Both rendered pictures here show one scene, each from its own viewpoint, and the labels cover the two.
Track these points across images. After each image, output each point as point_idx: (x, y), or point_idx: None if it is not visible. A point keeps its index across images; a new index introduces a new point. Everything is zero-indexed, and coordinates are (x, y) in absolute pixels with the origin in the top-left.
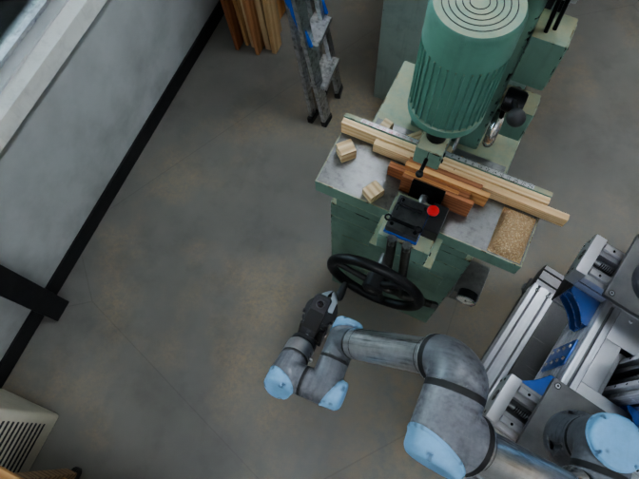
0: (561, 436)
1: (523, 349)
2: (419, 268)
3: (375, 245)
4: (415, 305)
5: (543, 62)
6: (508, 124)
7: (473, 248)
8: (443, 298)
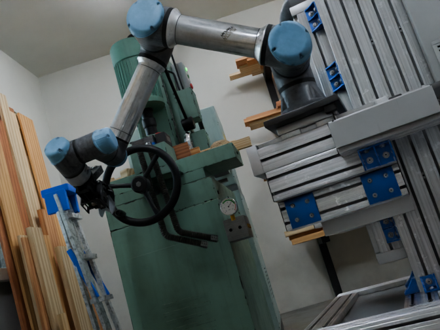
0: (281, 98)
1: (353, 306)
2: (170, 170)
3: (135, 175)
4: (172, 171)
5: (187, 100)
6: (198, 145)
7: (200, 154)
8: (241, 281)
